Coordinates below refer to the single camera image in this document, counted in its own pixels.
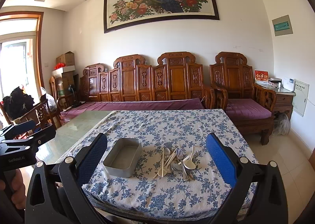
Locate large white rice spoon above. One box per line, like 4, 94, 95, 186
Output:
183, 146, 196, 170

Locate metal fork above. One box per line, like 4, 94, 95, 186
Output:
176, 148, 188, 181

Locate cream plastic chopstick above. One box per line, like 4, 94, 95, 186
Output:
161, 148, 164, 177

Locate metal smiley spoon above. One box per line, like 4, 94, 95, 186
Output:
171, 163, 182, 172

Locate person's left hand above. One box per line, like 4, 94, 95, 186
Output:
11, 169, 26, 210

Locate black bag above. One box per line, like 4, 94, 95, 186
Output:
3, 87, 34, 120

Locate wooden dining chair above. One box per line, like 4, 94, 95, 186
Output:
14, 96, 62, 133

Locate black desk lamp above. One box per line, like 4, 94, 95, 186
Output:
68, 84, 85, 108

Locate grey metal tray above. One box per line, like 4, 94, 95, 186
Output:
103, 138, 142, 178

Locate stacked cardboard boxes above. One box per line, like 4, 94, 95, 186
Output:
52, 65, 75, 97

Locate top cardboard box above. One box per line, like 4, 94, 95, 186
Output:
56, 51, 75, 66

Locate blue floral tablecloth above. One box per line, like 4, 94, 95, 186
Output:
65, 109, 257, 219

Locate carved wooden armchair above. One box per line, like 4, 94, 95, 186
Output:
209, 51, 277, 145

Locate wooden side table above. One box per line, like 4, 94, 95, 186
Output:
262, 85, 295, 120

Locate white router box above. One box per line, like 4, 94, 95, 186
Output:
283, 77, 295, 91

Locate red greeting card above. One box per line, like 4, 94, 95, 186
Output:
254, 70, 269, 85

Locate long carved wooden sofa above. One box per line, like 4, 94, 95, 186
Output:
58, 51, 215, 122

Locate peacock painting framed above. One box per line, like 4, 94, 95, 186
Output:
104, 0, 220, 33

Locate wall electrical panel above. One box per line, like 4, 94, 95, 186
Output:
293, 79, 309, 117

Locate grey wall box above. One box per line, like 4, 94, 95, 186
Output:
272, 15, 293, 36

